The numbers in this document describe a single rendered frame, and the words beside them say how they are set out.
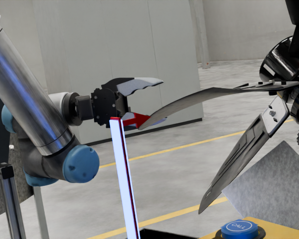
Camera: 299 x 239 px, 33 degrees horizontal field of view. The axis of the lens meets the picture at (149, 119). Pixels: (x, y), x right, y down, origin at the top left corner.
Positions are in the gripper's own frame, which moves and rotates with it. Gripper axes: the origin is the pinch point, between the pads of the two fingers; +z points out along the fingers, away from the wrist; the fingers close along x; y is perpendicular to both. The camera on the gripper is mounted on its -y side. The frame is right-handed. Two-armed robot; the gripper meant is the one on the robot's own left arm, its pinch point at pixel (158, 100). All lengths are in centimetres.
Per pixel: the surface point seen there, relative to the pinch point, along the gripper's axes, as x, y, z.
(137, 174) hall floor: 79, 378, -149
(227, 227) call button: 13.9, -38.9, 18.5
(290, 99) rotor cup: 2.6, 10.0, 24.1
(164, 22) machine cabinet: -101, 610, -169
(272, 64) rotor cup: -4.5, 8.0, 21.6
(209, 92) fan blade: -0.8, -19.6, 14.2
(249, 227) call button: 14.0, -39.1, 20.9
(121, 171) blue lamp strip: 9.6, -23.5, 0.4
